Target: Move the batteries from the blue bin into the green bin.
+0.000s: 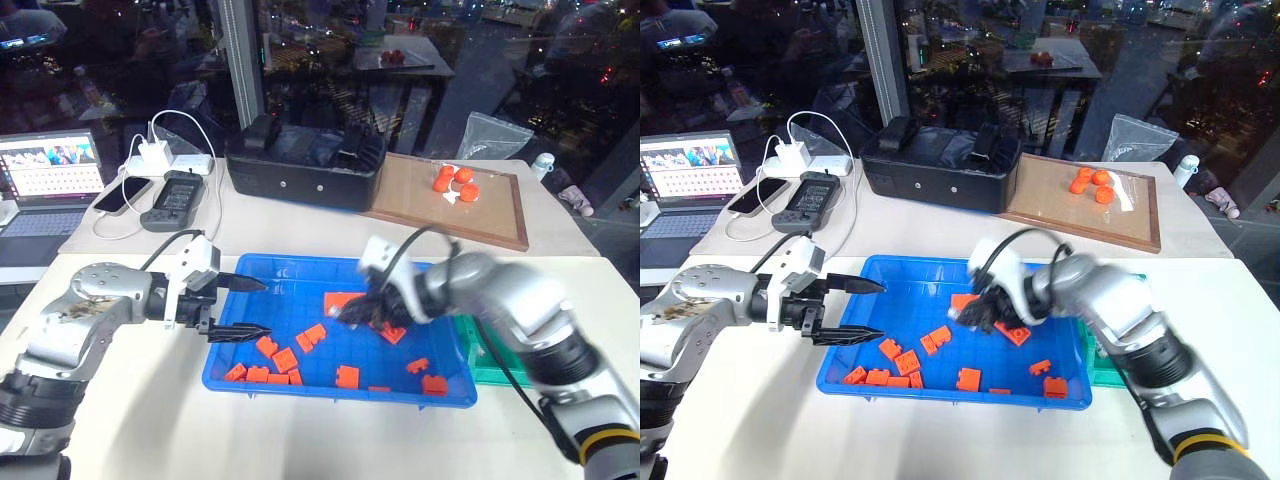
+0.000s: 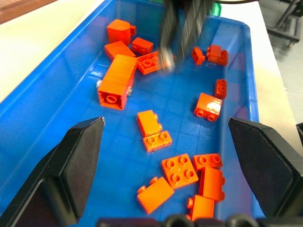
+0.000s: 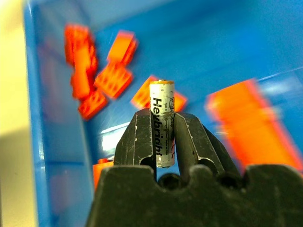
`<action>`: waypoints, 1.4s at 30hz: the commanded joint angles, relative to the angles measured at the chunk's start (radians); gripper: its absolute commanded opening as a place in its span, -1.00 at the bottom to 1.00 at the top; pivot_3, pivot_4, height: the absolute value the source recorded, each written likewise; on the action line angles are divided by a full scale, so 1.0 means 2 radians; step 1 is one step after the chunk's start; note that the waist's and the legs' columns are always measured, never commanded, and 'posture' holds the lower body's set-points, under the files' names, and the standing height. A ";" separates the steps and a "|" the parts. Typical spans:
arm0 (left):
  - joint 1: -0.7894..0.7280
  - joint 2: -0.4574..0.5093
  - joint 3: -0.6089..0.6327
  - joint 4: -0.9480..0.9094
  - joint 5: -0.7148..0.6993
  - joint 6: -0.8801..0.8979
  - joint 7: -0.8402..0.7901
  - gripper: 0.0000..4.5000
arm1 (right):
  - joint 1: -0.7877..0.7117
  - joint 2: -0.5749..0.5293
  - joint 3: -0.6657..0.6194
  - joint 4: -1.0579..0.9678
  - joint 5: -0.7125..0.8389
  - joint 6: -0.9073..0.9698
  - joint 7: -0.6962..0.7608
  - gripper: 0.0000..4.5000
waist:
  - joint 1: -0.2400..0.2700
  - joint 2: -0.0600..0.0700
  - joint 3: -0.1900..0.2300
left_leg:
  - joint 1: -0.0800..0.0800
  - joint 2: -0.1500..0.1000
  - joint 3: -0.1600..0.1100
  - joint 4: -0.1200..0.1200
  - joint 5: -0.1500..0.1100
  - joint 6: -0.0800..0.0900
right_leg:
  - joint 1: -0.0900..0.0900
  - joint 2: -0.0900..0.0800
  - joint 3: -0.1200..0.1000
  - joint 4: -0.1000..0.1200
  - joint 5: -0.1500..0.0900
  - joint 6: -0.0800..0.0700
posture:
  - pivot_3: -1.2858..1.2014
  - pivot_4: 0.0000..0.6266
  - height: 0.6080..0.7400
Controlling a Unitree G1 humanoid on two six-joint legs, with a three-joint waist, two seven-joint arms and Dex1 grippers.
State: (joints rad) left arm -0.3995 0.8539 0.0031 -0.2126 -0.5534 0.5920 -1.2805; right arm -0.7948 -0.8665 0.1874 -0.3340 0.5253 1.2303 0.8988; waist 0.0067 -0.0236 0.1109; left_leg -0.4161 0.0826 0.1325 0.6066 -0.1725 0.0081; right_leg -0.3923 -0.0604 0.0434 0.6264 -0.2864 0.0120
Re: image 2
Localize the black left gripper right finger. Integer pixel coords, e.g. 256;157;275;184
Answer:
227;117;303;220

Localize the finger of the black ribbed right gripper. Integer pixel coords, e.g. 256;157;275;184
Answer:
177;0;213;62
159;0;182;71

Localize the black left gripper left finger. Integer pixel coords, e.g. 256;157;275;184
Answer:
0;116;105;227

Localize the green plastic bin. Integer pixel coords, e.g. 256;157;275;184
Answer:
210;2;223;17

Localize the blue plastic bin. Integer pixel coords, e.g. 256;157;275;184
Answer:
0;0;260;227

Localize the small orange toy brick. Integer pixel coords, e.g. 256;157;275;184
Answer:
131;37;154;56
191;46;205;66
214;79;228;100

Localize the orange studded toy brick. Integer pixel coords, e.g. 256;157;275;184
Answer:
136;51;162;75

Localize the orange rounded toy brick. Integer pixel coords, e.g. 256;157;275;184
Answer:
106;19;137;46

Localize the orange sloped toy brick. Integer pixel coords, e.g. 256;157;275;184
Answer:
104;40;136;61

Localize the orange two-stud toy brick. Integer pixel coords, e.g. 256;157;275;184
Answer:
192;153;224;171
143;130;173;153

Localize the large long orange brick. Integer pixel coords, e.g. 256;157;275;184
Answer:
97;53;138;111

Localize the orange four-stud square brick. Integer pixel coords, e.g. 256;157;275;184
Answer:
160;153;199;190

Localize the brown wooden board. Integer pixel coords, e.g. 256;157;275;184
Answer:
0;0;59;25

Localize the black metal frame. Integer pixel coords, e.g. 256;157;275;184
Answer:
267;0;303;49

